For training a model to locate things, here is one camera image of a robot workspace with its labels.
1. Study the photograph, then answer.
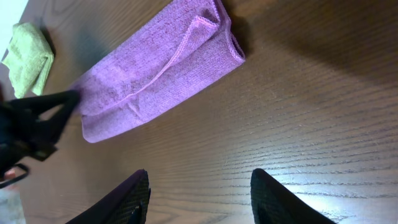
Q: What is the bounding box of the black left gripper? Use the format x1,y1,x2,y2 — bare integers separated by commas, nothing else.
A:
1,90,80,177

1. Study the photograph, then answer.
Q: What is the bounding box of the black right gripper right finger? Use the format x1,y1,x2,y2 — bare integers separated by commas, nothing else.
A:
251,169,334,224

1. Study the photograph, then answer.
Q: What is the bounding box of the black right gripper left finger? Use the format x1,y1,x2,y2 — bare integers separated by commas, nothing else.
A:
67,169,151,224

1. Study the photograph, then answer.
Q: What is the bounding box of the purple microfiber cloth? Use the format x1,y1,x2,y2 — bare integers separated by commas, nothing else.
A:
73,0,245,143

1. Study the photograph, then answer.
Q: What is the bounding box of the folded green cloth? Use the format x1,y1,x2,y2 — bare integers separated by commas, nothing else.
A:
2,22,55,98

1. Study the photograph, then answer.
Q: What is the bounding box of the black left camera cable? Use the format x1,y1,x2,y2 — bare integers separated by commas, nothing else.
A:
0,163,30,189

